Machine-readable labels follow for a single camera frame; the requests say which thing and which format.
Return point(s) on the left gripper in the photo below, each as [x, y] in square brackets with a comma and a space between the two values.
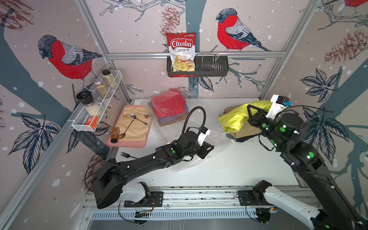
[204, 148]

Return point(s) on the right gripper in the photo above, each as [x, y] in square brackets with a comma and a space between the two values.
[256, 119]

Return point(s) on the tan garment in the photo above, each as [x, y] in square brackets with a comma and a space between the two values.
[246, 130]

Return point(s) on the yellow green garment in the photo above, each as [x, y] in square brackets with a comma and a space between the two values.
[234, 120]

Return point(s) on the black trousers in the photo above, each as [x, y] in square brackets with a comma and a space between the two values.
[243, 139]

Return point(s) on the clear plastic vacuum bag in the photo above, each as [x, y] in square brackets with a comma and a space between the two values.
[171, 130]

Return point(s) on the red garment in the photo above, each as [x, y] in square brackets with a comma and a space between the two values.
[169, 105]

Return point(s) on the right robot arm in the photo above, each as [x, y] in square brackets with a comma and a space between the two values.
[286, 136]

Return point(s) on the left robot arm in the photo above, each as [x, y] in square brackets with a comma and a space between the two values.
[109, 180]

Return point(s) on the Chuba cassava chips bag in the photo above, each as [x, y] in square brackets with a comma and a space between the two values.
[182, 51]

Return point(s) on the tan cloth on tray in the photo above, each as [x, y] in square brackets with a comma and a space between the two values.
[137, 131]

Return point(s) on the black plastic fork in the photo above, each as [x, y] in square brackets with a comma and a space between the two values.
[126, 155]

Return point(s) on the metal spoon on tray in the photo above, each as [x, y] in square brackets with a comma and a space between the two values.
[134, 117]

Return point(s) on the brown spoon on tray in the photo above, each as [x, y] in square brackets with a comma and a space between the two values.
[121, 136]

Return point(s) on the amber bottle on tray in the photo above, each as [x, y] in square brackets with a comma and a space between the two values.
[115, 135]

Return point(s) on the small orange box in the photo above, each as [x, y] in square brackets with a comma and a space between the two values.
[92, 122]

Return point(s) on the spice jar middle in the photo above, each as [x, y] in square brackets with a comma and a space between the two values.
[102, 89]

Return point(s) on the spice jar rear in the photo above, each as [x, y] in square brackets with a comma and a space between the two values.
[109, 78]

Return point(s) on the black lid spice jar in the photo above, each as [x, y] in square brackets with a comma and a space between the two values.
[92, 107]

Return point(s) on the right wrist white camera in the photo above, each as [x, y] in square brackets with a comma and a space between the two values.
[279, 103]

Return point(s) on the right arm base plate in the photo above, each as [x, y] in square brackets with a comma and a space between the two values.
[249, 198]

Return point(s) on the black wire basket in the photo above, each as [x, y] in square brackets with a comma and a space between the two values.
[205, 66]

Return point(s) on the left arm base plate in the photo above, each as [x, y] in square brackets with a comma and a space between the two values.
[155, 200]

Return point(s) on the white wire shelf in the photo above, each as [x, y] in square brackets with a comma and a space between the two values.
[80, 120]

